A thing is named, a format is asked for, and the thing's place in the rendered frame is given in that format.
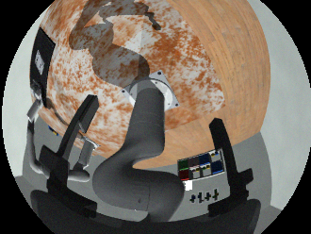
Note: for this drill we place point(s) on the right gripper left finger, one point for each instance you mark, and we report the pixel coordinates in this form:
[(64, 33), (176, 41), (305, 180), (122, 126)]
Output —
[(58, 165)]

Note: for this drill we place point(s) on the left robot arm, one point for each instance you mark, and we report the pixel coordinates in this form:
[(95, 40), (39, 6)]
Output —
[(84, 157)]

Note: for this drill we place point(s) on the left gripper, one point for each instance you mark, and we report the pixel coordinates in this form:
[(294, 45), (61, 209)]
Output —
[(38, 95)]

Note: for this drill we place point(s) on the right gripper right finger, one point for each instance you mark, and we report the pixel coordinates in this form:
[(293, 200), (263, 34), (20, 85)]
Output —
[(236, 180)]

